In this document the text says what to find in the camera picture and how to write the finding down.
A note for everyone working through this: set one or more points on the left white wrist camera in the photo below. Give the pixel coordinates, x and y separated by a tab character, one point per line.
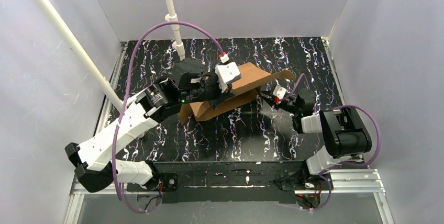
227	72

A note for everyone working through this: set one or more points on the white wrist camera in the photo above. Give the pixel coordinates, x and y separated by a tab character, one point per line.
227	72
278	93

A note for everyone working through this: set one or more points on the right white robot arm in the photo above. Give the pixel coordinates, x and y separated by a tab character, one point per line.
343	132

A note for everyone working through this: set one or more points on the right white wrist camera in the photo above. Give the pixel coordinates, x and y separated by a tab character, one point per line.
278	93

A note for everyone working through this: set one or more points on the white pvc pipe frame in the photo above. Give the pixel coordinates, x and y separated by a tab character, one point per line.
38	70

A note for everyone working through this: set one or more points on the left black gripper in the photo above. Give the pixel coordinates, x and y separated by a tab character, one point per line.
219	93

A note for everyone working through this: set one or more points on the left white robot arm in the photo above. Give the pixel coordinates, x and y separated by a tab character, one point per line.
96	166

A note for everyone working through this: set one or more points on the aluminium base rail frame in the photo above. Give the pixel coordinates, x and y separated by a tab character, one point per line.
235	176

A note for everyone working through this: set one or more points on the brown cardboard box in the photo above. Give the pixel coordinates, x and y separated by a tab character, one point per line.
245	90

